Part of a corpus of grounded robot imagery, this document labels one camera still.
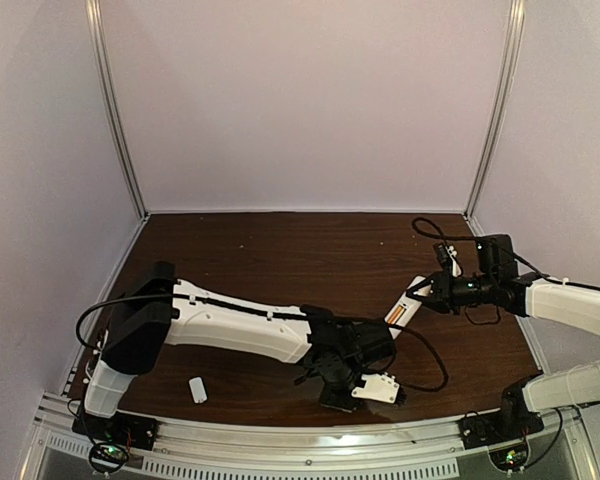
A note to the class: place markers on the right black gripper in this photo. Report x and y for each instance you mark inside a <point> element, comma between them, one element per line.
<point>439,291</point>

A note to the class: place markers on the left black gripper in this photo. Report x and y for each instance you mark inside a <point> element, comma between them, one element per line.
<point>337,398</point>

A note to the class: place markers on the white remote control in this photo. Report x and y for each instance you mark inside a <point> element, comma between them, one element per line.
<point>411,309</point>

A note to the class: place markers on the orange AA battery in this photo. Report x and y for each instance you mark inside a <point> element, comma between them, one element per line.
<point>396,314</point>

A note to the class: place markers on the white battery cover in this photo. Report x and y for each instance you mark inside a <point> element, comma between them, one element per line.
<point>198,390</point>

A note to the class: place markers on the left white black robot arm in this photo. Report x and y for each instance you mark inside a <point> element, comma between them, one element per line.
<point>164,310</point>

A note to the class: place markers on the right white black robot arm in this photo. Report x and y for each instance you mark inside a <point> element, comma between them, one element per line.
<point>535,295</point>

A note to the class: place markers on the right controller board with LEDs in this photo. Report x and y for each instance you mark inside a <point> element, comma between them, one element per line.
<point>510,458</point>

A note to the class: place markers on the controller board with leds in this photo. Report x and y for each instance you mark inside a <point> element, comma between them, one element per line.
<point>510,458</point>
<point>107,458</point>

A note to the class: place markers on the left controller board with LEDs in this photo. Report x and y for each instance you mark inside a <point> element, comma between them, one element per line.
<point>107,458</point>

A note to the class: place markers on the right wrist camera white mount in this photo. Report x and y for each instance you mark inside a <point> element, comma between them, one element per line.
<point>446,256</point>

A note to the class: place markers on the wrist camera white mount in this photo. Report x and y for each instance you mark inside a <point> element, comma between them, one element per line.
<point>446,256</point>
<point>381,388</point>

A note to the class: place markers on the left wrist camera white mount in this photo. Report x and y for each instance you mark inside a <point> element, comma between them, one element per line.
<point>381,388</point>

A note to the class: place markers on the white slotted cable duct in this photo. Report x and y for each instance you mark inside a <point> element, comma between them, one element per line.
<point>60,456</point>

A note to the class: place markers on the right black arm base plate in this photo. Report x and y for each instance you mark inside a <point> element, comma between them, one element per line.
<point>487,429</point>

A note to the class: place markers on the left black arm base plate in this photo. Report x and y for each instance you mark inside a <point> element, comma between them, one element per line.
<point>124,429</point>

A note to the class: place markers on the right aluminium frame post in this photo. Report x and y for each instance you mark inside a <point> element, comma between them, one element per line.
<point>507,71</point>

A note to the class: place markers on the aluminium frame post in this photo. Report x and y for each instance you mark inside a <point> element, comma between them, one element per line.
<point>507,71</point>
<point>112,111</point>

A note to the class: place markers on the curved aluminium front rail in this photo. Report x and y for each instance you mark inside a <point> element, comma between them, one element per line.
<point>381,445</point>

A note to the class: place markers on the left aluminium frame post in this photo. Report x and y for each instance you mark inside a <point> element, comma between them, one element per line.
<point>112,111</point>

